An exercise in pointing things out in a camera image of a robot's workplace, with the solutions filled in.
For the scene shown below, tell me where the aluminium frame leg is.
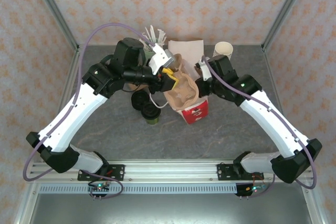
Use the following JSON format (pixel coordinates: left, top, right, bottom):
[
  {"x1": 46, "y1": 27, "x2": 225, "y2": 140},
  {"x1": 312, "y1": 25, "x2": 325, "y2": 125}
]
[
  {"x1": 300, "y1": 180, "x2": 325, "y2": 224},
  {"x1": 14, "y1": 182, "x2": 40, "y2": 224}
]

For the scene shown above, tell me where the red and white paper bag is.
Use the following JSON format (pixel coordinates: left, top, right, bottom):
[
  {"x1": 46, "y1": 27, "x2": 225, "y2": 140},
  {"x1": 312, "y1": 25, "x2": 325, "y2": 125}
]
[{"x1": 149, "y1": 55, "x2": 211, "y2": 125}]

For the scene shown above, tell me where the left arm base purple cable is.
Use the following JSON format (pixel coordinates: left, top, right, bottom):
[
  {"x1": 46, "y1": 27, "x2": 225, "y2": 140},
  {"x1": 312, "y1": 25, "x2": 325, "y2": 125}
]
[{"x1": 89, "y1": 173, "x2": 124, "y2": 200}]

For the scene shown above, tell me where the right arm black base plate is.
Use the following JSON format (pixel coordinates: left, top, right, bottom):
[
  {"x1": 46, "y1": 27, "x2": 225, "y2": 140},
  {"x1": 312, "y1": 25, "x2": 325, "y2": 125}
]
[{"x1": 217, "y1": 163, "x2": 263, "y2": 182}]

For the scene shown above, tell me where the arm base purple cable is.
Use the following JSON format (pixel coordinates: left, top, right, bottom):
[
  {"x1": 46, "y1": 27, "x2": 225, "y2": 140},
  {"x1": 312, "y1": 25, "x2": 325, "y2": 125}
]
[
  {"x1": 240, "y1": 173, "x2": 276, "y2": 198},
  {"x1": 89, "y1": 173, "x2": 124, "y2": 200}
]

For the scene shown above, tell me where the right arm base purple cable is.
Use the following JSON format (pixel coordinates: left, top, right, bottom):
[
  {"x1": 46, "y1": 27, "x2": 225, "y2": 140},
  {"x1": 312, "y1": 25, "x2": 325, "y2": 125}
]
[{"x1": 240, "y1": 173, "x2": 276, "y2": 198}]

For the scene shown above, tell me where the aluminium mounting rail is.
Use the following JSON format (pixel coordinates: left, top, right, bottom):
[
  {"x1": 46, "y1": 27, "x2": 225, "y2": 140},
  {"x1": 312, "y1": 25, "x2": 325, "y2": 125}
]
[{"x1": 28, "y1": 159, "x2": 315, "y2": 183}]

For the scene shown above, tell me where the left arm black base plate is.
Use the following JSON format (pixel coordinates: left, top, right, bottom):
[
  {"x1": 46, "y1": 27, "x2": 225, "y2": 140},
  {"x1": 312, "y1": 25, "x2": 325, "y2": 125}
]
[{"x1": 78, "y1": 164, "x2": 125, "y2": 182}]

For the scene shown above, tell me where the black plastic cup lid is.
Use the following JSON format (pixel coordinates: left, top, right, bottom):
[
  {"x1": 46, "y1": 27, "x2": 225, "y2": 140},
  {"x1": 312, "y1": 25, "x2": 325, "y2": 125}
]
[
  {"x1": 141, "y1": 102, "x2": 161, "y2": 120},
  {"x1": 131, "y1": 90, "x2": 151, "y2": 111}
]

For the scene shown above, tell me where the aluminium corner post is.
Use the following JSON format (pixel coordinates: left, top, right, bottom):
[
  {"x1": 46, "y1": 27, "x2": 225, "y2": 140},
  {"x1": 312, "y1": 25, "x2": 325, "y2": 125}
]
[
  {"x1": 261, "y1": 0, "x2": 313, "y2": 51},
  {"x1": 27, "y1": 0, "x2": 81, "y2": 53}
]

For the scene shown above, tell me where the white paper napkin stack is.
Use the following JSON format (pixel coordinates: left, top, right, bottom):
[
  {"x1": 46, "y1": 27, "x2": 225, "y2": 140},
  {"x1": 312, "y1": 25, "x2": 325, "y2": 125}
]
[{"x1": 167, "y1": 39, "x2": 205, "y2": 63}]

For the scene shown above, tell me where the slotted grey cable duct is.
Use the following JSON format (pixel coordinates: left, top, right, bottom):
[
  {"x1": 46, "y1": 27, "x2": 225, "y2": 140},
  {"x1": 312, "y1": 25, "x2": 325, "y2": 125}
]
[{"x1": 39, "y1": 184, "x2": 254, "y2": 195}]

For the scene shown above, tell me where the grey metal shelf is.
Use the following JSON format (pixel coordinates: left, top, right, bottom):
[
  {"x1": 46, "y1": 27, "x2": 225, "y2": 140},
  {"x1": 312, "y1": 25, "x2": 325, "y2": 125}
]
[{"x1": 15, "y1": 192, "x2": 325, "y2": 224}]

